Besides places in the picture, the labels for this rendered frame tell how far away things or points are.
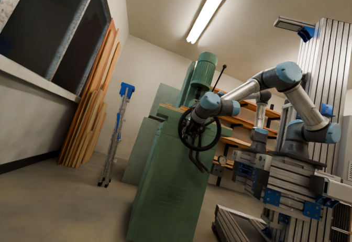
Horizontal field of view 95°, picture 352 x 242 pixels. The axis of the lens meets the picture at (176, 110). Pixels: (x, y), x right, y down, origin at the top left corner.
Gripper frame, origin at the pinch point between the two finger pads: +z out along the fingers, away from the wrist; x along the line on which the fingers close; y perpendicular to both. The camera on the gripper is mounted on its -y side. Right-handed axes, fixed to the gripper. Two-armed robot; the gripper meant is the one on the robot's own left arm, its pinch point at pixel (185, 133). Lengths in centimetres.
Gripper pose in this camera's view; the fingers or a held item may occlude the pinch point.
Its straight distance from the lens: 96.3
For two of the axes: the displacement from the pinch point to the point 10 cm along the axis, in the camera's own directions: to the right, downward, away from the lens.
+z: -3.0, 5.8, 7.6
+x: 9.4, 3.2, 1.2
